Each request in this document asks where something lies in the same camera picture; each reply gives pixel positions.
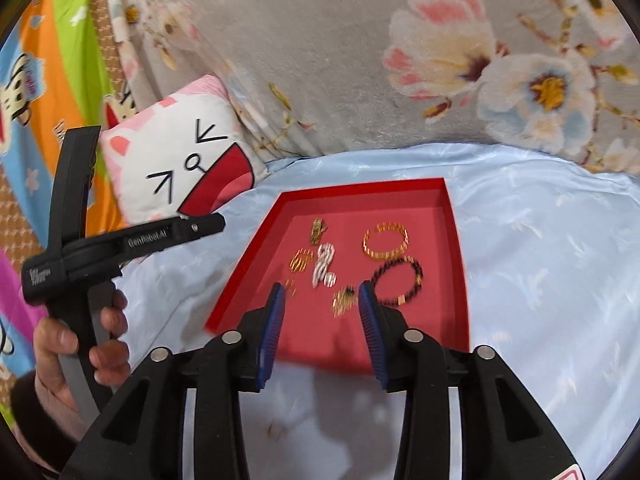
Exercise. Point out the ornate gold brooch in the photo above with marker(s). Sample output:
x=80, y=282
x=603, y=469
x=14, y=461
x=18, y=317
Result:
x=342, y=302

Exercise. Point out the wide gold bangle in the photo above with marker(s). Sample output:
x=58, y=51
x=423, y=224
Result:
x=370, y=250

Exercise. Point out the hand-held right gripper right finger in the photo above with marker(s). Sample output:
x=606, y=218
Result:
x=372, y=340

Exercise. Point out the person's left forearm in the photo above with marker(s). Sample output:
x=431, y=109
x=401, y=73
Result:
x=35, y=420

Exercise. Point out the light blue palm-print sheet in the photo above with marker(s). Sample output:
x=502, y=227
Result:
x=525, y=260

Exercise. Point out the person's left hand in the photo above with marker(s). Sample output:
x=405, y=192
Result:
x=112, y=340

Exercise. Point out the cat face pillow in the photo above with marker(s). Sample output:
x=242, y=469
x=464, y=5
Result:
x=180, y=160

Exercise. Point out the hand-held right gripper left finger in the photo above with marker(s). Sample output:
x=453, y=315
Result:
x=270, y=335

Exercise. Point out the gold wristwatch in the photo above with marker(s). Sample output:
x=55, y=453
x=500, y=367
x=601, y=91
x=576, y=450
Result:
x=300, y=260

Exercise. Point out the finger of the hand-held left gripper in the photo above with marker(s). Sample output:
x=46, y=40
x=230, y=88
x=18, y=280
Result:
x=200, y=227

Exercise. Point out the colourful cartoon blanket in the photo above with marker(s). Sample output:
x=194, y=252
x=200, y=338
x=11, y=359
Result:
x=45, y=85

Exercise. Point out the grey floral blanket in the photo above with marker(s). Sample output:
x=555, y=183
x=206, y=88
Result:
x=350, y=60

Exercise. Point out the red cardboard box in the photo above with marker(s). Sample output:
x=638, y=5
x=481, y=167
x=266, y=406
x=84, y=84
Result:
x=350, y=340

